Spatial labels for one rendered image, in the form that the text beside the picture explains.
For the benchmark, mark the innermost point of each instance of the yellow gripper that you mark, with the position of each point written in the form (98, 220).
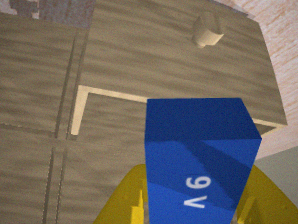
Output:
(262, 202)

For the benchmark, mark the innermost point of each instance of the wooden chest of drawers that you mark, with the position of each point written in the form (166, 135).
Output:
(63, 143)

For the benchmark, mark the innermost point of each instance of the blue nine-volt battery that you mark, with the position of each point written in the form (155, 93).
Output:
(199, 153)

